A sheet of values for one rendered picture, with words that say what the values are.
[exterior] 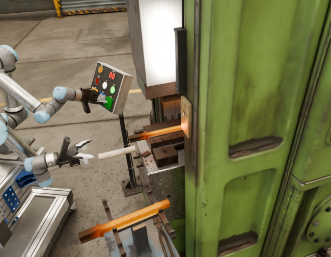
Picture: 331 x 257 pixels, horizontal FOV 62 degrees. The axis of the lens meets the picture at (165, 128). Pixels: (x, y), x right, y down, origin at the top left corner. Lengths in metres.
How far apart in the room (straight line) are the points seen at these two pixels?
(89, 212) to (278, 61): 1.98
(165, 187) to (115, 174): 1.31
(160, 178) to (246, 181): 0.45
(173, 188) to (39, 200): 1.29
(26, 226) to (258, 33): 2.04
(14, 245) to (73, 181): 0.84
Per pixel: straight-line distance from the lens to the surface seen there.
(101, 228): 1.23
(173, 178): 1.53
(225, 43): 0.93
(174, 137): 1.55
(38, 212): 2.44
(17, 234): 2.39
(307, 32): 1.12
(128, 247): 1.49
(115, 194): 2.63
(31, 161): 1.58
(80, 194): 2.73
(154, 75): 1.26
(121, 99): 1.88
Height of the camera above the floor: 1.94
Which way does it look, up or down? 36 degrees down
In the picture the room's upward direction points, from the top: 3 degrees counter-clockwise
